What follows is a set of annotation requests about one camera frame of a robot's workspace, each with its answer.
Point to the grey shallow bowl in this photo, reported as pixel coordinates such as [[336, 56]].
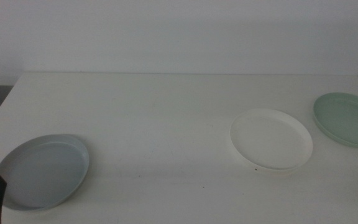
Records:
[[45, 174]]

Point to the white shallow bowl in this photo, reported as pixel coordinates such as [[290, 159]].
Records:
[[270, 141]]

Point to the green shallow bowl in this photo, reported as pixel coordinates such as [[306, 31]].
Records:
[[348, 119]]

